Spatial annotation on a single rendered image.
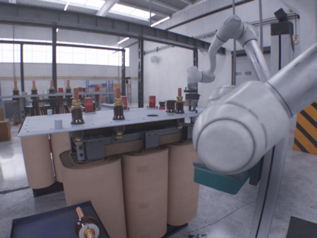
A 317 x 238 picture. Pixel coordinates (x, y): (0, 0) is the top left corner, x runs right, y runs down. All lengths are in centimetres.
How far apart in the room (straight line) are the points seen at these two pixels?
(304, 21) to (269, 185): 555
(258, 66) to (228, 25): 33
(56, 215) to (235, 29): 158
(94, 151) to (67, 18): 879
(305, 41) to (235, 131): 561
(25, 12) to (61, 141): 756
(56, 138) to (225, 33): 245
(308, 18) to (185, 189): 538
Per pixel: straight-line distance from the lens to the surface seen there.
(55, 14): 966
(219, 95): 57
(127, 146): 141
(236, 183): 60
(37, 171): 290
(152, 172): 144
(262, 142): 36
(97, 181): 125
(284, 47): 69
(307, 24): 600
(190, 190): 186
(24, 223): 120
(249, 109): 37
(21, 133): 99
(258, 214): 81
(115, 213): 143
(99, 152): 122
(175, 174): 170
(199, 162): 64
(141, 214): 160
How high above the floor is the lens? 154
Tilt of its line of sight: 9 degrees down
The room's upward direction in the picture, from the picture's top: straight up
